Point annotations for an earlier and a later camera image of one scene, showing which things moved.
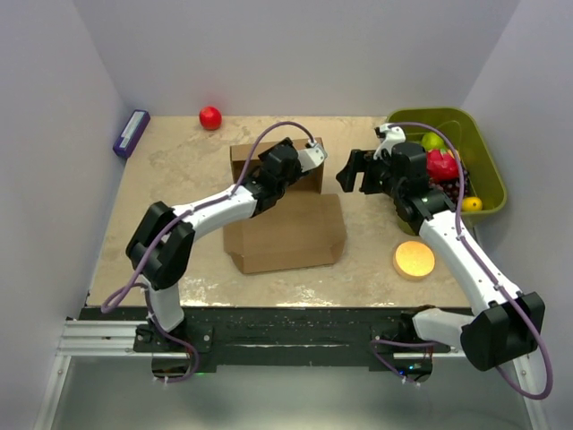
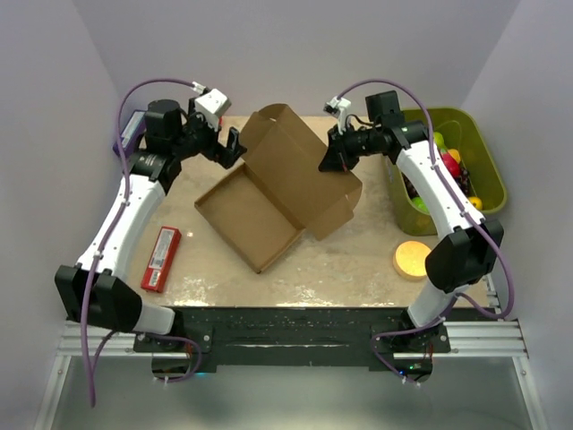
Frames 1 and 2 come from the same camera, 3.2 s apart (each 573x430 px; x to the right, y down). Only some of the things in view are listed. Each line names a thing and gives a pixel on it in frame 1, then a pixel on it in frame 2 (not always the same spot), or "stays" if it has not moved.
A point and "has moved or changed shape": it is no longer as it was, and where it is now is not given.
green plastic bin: x=461 y=129 stays
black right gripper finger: x=346 y=177 -> x=334 y=160
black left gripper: x=296 y=173 -> x=225 y=156
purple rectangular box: x=132 y=133 stays
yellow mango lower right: x=471 y=203 stays
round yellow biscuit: x=414 y=260 stays
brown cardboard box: x=301 y=227 has moved or changed shape
